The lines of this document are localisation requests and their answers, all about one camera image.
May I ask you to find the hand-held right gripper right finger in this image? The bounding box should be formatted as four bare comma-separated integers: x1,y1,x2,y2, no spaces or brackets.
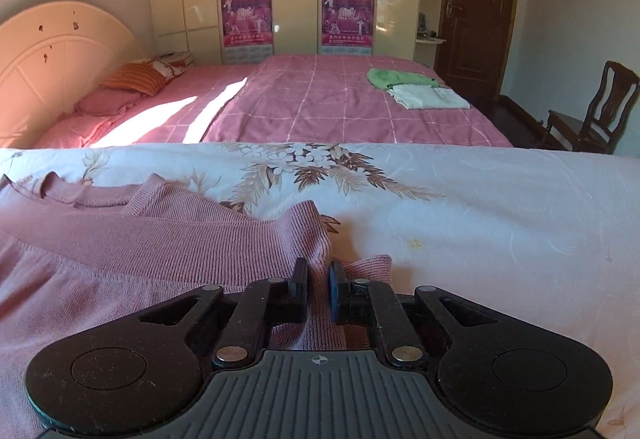
327,261,501,371

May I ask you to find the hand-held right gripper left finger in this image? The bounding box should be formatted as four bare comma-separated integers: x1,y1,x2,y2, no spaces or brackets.
137,257,310,370

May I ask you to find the pink knit sweater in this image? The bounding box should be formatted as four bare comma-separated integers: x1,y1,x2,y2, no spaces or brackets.
0,172,394,439

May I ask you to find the floral white bed sheet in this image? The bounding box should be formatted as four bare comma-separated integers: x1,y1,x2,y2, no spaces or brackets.
0,141,640,439

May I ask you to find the pink checked blanket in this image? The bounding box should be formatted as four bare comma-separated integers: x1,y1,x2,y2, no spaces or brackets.
201,53,516,148

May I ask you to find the white folded cloth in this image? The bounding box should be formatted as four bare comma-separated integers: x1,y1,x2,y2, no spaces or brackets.
387,85,471,110

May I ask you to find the green folded cloth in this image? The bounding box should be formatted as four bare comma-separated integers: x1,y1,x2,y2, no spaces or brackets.
367,67,447,90

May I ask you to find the pink bed sheet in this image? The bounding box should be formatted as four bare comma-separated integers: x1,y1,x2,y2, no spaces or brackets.
34,64,264,150

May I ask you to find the stack of books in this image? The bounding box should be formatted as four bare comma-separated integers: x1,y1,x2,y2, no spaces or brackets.
158,51,196,68

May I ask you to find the orange striped pillow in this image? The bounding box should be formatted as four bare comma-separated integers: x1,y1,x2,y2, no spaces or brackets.
99,61,169,96

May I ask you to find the pink pillow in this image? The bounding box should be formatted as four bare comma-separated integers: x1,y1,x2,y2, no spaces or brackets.
75,88,142,116

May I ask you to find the dark wooden chair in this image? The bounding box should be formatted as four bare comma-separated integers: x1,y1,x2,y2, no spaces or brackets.
542,60,640,155

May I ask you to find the dark wooden door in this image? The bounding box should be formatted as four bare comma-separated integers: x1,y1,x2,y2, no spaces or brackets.
434,0,522,101

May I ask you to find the cream rounded headboard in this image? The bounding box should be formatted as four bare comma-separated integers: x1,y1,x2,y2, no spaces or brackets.
0,1,152,150

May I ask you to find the purple wall poster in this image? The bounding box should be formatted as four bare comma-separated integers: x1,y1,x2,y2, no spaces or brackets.
320,0,376,56
220,0,274,54

